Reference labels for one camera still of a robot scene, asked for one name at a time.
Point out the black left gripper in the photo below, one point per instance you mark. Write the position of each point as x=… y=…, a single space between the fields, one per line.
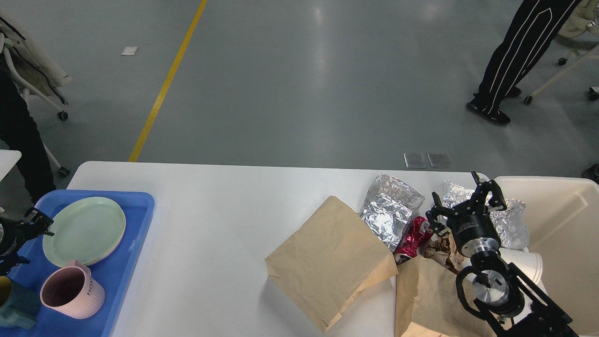
x=33 y=224

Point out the chair with beige jacket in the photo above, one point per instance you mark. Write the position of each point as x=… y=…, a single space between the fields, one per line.
x=32 y=69

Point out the blue plastic tray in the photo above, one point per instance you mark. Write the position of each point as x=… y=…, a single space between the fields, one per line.
x=113 y=272

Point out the person in striped trousers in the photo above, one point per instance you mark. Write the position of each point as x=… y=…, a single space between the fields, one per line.
x=533 y=27

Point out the pink ribbed mug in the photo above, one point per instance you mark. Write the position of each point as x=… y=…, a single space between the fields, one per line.
x=72 y=291

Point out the crumpled foil right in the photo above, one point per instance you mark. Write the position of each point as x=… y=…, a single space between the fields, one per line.
x=509 y=224

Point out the crumpled foil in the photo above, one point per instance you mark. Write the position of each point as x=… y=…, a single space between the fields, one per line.
x=509 y=224
x=389 y=205

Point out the white side table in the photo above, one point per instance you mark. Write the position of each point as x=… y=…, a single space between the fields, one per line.
x=8 y=159

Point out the person leg far right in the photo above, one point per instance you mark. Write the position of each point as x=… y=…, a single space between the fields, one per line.
x=591 y=173

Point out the person in black left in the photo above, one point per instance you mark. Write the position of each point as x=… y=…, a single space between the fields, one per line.
x=20 y=132

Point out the large brown paper bag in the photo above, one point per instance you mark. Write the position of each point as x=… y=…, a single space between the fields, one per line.
x=328 y=262

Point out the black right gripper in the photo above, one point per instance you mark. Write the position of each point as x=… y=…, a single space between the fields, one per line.
x=472 y=232

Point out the yellow plate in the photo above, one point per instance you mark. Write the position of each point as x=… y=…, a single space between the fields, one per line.
x=108 y=242

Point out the dark teal mug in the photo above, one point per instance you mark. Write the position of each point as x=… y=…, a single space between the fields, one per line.
x=19 y=306

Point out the floor plate left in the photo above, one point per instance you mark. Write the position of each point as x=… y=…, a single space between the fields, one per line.
x=415 y=160

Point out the crumpled foil left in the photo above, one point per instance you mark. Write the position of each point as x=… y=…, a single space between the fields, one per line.
x=389 y=205

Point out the beige plastic bin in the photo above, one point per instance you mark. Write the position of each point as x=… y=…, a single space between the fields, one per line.
x=562 y=216

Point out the light green plate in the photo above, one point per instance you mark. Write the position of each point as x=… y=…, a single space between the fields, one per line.
x=76 y=228

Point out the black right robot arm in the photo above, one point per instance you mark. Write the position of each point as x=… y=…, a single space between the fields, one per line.
x=491 y=289

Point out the crumpled brown paper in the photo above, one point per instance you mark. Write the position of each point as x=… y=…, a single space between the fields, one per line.
x=444 y=251

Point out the floor plate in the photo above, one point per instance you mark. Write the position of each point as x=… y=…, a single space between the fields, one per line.
x=439 y=160
x=415 y=160

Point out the floor plate right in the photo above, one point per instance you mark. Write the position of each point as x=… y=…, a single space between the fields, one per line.
x=439 y=160

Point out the crushed red can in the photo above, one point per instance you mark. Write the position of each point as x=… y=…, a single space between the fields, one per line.
x=417 y=235

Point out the white paper cup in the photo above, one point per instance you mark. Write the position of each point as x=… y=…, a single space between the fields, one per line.
x=530 y=263

